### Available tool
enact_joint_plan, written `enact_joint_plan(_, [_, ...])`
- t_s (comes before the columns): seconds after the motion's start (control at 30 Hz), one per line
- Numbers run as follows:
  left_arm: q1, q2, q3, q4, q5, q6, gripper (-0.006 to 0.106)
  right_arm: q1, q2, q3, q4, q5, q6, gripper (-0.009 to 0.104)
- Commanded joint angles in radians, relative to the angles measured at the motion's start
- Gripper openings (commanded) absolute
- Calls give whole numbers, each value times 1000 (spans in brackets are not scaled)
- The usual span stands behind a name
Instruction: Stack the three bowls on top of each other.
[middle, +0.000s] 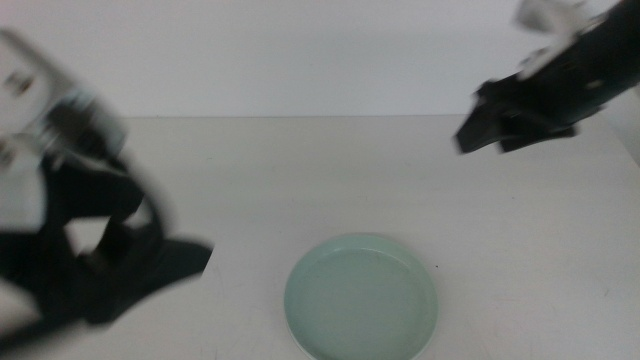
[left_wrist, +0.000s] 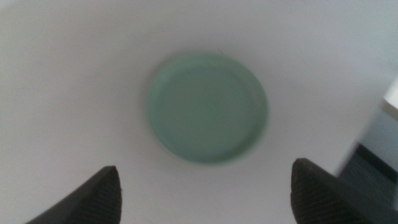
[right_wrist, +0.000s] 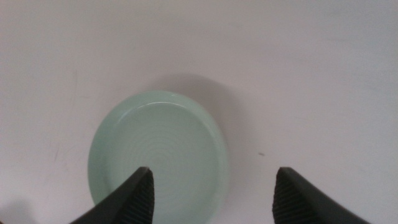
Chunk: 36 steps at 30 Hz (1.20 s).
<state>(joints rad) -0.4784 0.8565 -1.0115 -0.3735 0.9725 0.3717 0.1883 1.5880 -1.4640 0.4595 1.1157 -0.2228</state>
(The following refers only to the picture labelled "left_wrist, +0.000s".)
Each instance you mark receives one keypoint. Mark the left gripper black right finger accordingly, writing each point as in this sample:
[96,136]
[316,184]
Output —
[323,196]

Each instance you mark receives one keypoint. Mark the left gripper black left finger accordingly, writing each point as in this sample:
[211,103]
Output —
[93,202]

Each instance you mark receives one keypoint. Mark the pale green shallow bowl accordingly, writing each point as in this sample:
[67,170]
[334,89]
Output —
[206,107]

